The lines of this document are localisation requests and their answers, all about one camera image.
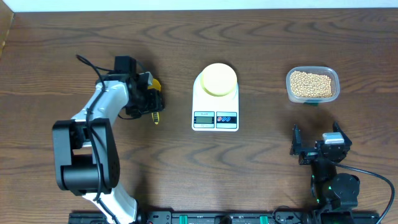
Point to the soybeans in container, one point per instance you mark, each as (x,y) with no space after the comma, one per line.
(310,85)

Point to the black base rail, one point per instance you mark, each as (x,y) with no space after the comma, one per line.
(279,216)

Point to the yellow measuring scoop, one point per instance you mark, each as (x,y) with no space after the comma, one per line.
(155,105)

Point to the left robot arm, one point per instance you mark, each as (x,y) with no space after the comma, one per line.
(86,159)

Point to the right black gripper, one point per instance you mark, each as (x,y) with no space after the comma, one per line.
(296,144)

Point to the yellow bowl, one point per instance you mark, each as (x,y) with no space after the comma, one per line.
(218,79)

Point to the white digital kitchen scale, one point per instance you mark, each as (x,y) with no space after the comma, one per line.
(214,113)

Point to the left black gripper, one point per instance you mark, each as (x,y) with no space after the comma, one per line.
(151,104)

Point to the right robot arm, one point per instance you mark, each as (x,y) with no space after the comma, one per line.
(336,193)

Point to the clear plastic container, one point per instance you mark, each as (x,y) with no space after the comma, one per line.
(335,84)

